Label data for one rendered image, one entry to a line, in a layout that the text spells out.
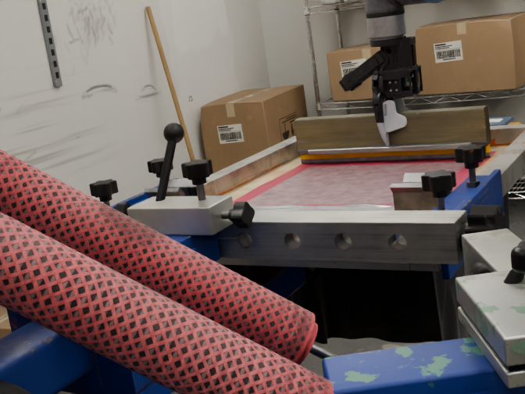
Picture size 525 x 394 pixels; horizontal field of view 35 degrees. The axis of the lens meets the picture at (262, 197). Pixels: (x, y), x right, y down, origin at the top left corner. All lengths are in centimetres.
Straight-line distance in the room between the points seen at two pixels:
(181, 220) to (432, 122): 77
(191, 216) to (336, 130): 78
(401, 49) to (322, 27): 363
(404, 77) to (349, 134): 18
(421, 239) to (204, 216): 26
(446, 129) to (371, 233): 72
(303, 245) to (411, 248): 14
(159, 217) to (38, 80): 277
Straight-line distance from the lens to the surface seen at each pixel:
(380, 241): 99
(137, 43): 435
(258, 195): 158
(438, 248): 97
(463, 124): 167
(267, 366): 53
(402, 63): 168
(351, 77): 172
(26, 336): 87
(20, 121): 369
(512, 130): 177
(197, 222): 102
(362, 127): 173
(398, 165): 169
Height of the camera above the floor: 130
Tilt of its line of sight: 13 degrees down
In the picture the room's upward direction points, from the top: 8 degrees counter-clockwise
